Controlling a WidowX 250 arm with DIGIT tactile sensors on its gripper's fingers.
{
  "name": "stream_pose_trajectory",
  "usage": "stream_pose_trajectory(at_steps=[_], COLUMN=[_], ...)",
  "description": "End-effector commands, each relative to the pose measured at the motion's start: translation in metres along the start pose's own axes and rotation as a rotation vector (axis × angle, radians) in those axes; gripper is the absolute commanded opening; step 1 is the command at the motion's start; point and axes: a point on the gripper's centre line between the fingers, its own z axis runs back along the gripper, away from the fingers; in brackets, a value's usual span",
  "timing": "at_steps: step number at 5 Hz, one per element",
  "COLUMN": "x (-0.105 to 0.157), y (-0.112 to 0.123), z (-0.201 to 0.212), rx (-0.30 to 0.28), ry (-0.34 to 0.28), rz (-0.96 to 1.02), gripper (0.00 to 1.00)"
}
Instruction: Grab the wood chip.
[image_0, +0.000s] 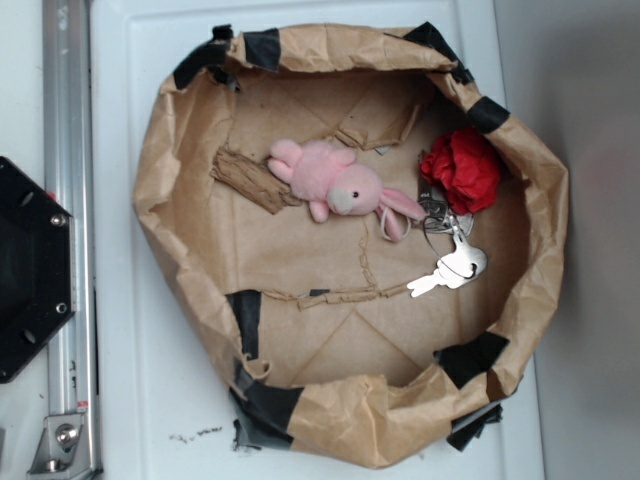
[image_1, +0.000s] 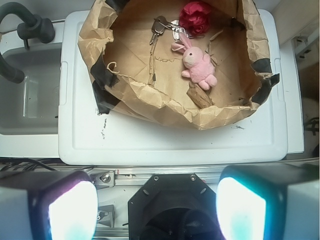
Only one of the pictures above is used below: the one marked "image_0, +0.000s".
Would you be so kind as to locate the silver keys on ring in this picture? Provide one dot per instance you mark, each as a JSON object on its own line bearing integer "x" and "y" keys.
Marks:
{"x": 465, "y": 262}

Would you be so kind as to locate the brown paper bag bin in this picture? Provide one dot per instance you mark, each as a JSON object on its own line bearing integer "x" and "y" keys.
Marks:
{"x": 311, "y": 326}

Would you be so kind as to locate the red crumpled paper ball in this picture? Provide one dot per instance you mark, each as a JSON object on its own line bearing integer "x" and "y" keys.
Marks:
{"x": 466, "y": 168}

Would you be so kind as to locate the metal corner bracket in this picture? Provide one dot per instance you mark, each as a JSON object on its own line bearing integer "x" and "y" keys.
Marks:
{"x": 63, "y": 449}

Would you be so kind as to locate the brown wood chip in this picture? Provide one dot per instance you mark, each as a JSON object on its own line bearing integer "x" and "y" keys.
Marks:
{"x": 252, "y": 180}

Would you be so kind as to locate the aluminium frame rail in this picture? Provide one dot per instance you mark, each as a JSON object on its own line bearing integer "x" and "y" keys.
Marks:
{"x": 72, "y": 353}

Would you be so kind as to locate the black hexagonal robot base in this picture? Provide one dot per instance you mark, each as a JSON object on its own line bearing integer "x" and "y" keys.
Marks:
{"x": 36, "y": 269}

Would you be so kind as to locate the pink plush bunny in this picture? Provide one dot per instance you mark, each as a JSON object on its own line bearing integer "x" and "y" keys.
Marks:
{"x": 331, "y": 180}

